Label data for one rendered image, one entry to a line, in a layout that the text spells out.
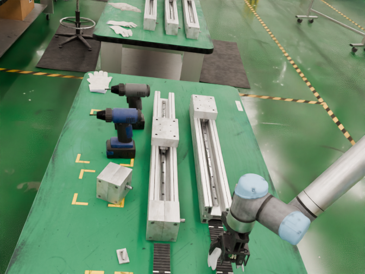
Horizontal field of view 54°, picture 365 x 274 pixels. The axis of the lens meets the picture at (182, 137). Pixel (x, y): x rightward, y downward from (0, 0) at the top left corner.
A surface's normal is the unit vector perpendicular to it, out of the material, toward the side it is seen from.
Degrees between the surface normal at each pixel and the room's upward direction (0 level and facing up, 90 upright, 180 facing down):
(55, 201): 0
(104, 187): 90
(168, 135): 0
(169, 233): 90
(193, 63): 90
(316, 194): 55
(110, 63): 90
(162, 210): 0
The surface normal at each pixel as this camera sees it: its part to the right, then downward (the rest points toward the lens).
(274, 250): 0.14, -0.82
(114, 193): -0.32, 0.50
